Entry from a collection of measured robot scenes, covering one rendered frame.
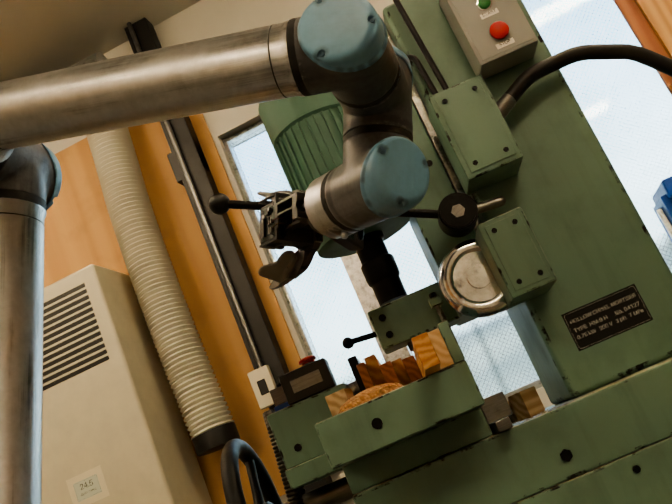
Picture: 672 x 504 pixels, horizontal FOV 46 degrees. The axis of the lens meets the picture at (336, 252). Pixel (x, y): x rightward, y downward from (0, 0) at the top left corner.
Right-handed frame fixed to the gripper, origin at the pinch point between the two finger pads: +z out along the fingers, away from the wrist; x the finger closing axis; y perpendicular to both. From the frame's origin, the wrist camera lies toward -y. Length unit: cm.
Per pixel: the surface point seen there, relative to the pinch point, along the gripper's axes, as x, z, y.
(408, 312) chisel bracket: 11.1, -6.7, -21.4
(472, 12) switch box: -34.6, -25.6, -23.0
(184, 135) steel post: -81, 149, -46
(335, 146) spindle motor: -17.1, -3.5, -10.4
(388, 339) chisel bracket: 15.4, -4.4, -18.7
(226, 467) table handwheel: 34.5, 6.4, 5.4
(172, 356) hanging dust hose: 1, 144, -41
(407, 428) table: 30.2, -27.7, -3.2
